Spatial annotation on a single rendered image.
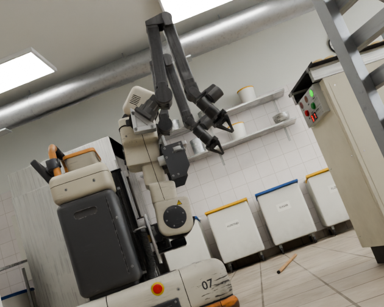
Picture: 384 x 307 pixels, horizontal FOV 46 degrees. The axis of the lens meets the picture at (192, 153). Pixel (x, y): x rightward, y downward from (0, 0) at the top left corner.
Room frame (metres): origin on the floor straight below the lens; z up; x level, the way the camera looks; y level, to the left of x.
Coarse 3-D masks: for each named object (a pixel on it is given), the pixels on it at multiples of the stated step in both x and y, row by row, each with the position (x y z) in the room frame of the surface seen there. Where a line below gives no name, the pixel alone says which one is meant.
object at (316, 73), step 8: (376, 48) 1.95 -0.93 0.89; (368, 56) 1.94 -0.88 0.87; (376, 56) 1.95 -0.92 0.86; (328, 64) 1.92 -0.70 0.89; (336, 64) 1.92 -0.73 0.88; (312, 72) 1.91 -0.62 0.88; (320, 72) 1.91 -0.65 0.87; (328, 72) 1.92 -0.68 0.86; (336, 72) 1.92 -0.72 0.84; (312, 80) 1.93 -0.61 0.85
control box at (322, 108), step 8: (312, 88) 1.96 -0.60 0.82; (320, 88) 1.95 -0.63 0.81; (304, 96) 2.07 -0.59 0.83; (320, 96) 1.95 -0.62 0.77; (304, 104) 2.11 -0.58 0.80; (320, 104) 1.95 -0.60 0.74; (304, 112) 2.15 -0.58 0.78; (312, 112) 2.06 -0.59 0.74; (320, 112) 1.98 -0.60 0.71; (328, 112) 1.97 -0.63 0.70; (312, 120) 2.09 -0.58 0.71; (320, 120) 2.09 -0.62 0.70
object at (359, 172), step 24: (336, 96) 1.90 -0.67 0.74; (336, 120) 1.93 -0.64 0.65; (360, 120) 1.91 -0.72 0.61; (336, 144) 2.03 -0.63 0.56; (360, 144) 1.91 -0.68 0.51; (336, 168) 2.14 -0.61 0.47; (360, 168) 1.92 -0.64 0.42; (360, 192) 2.01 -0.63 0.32; (360, 216) 2.11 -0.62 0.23; (360, 240) 2.21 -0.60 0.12
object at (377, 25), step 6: (378, 12) 0.82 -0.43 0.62; (372, 18) 0.83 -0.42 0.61; (378, 18) 0.82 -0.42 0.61; (366, 24) 0.85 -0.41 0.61; (372, 24) 0.84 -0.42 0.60; (378, 24) 0.83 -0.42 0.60; (360, 30) 0.87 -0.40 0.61; (366, 30) 0.85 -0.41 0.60; (372, 30) 0.84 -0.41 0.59; (378, 30) 0.83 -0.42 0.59; (354, 36) 0.88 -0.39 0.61; (360, 36) 0.87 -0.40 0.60; (366, 36) 0.86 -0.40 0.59; (372, 36) 0.85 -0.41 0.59; (378, 36) 0.86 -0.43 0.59; (354, 42) 0.89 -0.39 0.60; (360, 42) 0.88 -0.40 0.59; (366, 42) 0.88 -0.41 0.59; (360, 48) 0.90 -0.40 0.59
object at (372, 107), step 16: (320, 0) 0.88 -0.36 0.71; (320, 16) 0.90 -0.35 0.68; (336, 16) 0.88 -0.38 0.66; (336, 32) 0.88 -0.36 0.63; (336, 48) 0.89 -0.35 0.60; (352, 48) 0.88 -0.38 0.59; (352, 64) 0.88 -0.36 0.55; (352, 80) 0.89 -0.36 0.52; (368, 80) 0.88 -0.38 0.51; (368, 96) 0.87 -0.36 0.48; (368, 112) 0.89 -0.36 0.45
